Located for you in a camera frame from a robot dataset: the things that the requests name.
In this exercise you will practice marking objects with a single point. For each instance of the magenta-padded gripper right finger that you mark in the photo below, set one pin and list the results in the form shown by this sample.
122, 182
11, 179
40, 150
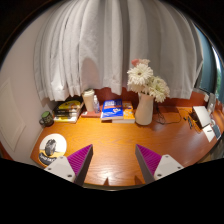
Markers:
163, 166

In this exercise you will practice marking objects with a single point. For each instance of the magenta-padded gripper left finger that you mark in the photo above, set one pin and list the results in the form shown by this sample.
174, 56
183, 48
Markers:
63, 166

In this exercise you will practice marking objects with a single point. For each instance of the grey black computer mouse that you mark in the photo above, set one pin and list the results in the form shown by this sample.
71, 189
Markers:
50, 147

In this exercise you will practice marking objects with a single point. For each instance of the round white printed mouse pad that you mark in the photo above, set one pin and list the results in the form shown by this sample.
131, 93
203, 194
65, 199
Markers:
60, 143

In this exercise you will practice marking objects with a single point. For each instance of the yellow and white book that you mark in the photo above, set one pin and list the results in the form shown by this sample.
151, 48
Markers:
65, 119

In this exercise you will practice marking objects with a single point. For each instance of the dark green mug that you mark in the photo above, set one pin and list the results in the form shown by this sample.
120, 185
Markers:
47, 119

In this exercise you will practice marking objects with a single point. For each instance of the black pen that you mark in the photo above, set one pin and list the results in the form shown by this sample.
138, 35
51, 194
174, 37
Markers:
190, 122

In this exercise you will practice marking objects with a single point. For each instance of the white paper sheet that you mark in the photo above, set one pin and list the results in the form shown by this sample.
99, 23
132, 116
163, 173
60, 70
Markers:
210, 132

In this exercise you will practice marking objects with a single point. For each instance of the dark red book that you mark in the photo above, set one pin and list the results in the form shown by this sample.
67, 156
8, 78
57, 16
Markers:
90, 114

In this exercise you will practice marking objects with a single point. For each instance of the yellow and black book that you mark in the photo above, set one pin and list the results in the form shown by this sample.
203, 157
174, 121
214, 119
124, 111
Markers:
70, 104

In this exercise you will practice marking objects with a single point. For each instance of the white flat device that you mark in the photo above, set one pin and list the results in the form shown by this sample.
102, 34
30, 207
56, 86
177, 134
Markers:
202, 116

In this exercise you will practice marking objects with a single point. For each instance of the orange yellow book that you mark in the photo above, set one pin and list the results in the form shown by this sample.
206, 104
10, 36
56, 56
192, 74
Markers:
128, 111

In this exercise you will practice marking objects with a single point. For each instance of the small clear spray bottle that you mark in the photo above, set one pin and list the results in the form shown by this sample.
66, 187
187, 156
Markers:
96, 106

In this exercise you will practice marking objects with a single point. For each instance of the cream tissue pack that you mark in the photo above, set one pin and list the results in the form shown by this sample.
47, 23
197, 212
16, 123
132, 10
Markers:
88, 100

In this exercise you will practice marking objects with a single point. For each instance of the blue book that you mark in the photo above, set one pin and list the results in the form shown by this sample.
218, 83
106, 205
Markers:
112, 109

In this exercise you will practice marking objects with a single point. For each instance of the white curtain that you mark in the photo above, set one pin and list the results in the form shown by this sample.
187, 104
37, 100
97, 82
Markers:
110, 43

